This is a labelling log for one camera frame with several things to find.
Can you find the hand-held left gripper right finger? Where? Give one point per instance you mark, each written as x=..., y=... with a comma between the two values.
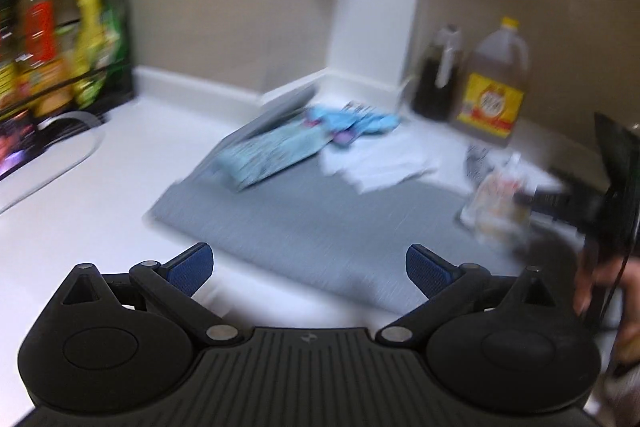
x=425, y=268

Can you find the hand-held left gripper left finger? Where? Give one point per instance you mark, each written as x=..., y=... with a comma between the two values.
x=187, y=269

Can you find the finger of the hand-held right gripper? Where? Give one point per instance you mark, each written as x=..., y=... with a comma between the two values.
x=560, y=204

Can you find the clear spouted pouch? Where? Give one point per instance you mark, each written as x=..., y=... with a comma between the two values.
x=495, y=202

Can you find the person's right hand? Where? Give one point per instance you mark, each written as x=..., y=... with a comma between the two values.
x=585, y=287

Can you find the black wok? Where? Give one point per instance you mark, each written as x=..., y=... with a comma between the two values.
x=620, y=157

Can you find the white paper tissue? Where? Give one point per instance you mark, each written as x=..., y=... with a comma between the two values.
x=380, y=167

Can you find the grey mat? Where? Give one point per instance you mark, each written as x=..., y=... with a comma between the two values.
x=310, y=227

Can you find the white paper with black drawing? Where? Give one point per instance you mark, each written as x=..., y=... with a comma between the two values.
x=450, y=147

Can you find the large jug with yellow label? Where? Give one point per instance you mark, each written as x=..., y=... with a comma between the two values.
x=492, y=92

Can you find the dark sauce dispenser bottle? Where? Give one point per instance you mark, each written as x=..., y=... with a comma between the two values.
x=435, y=77

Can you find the yellow-green snack bag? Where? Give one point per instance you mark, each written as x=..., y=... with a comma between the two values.
x=100, y=47

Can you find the white vented column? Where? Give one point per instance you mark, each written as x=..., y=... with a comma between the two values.
x=370, y=22

